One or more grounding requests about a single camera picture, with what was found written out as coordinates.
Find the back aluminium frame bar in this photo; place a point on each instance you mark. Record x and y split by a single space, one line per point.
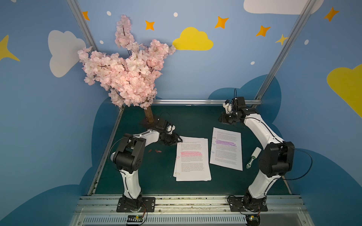
188 102

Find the right electronics board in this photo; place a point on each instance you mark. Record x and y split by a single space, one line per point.
253 220

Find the electronics board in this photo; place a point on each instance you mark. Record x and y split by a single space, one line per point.
253 220
134 220

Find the document with pink highlight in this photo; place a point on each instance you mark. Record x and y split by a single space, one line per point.
193 164

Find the left electronics board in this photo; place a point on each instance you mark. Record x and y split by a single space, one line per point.
134 220

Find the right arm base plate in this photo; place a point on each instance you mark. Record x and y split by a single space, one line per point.
246 204

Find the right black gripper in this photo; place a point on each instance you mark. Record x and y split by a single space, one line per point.
227 117

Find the aluminium frame post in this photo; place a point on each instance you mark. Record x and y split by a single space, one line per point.
82 22
293 35

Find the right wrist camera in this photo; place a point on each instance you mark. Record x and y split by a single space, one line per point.
228 106

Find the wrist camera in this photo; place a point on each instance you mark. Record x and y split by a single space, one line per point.
170 129
228 106

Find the left aluminium frame post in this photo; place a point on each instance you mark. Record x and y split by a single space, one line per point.
82 22

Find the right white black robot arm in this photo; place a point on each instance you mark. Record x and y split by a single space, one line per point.
276 157

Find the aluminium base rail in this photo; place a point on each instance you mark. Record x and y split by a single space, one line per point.
191 210

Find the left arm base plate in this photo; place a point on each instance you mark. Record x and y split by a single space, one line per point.
136 205

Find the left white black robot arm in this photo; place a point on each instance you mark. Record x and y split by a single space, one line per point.
129 155

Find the document with blue highlight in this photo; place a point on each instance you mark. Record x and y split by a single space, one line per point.
175 168

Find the right aluminium frame post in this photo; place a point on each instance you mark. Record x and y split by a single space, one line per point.
293 35

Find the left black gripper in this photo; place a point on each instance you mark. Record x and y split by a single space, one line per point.
169 137

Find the pink cherry blossom tree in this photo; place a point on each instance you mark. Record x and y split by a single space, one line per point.
131 80

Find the document with purple highlight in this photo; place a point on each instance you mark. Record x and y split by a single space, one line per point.
226 150

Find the white handled tool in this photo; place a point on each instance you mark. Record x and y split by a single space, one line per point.
254 156

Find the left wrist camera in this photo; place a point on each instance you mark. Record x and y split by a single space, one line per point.
170 129

